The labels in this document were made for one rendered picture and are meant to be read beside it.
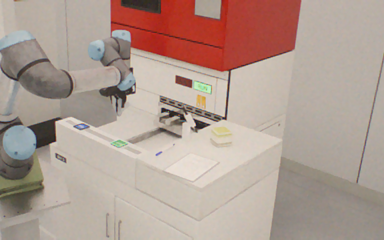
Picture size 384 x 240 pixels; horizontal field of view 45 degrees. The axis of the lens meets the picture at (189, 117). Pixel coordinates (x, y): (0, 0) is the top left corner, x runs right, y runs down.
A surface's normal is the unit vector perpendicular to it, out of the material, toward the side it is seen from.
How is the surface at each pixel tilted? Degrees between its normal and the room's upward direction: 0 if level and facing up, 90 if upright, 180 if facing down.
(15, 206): 0
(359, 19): 90
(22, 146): 51
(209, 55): 90
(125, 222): 90
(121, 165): 90
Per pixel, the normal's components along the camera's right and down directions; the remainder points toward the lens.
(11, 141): 0.48, -0.33
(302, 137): -0.64, 0.25
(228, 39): 0.77, 0.28
